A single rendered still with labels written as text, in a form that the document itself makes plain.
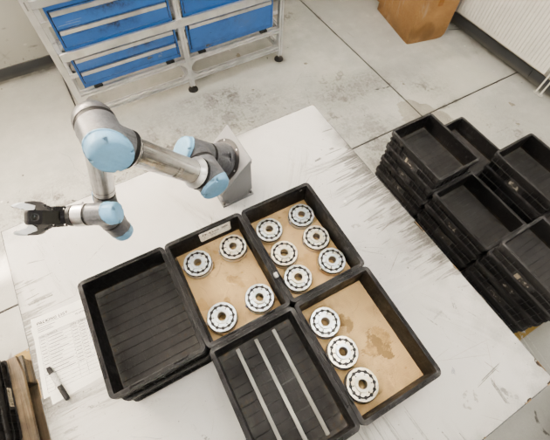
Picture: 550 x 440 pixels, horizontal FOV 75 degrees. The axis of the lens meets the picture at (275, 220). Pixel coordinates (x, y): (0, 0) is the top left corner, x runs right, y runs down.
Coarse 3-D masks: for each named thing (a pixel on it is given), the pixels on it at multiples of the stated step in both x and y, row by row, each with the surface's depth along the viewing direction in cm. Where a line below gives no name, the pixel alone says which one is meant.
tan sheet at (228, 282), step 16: (224, 272) 132; (240, 272) 132; (256, 272) 132; (192, 288) 129; (208, 288) 129; (224, 288) 129; (240, 288) 129; (208, 304) 126; (240, 304) 126; (240, 320) 123
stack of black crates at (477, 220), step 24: (456, 192) 207; (480, 192) 202; (432, 216) 204; (456, 216) 187; (480, 216) 200; (504, 216) 194; (432, 240) 213; (456, 240) 194; (480, 240) 181; (456, 264) 204
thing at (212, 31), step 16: (192, 0) 241; (208, 0) 246; (224, 0) 252; (272, 0) 272; (224, 16) 260; (240, 16) 268; (256, 16) 275; (192, 32) 258; (208, 32) 265; (224, 32) 272; (240, 32) 279; (192, 48) 268
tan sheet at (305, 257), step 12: (276, 216) 144; (300, 216) 145; (288, 228) 142; (288, 240) 139; (300, 240) 139; (300, 252) 137; (312, 252) 137; (300, 264) 134; (312, 264) 135; (312, 276) 132; (324, 276) 132; (312, 288) 130
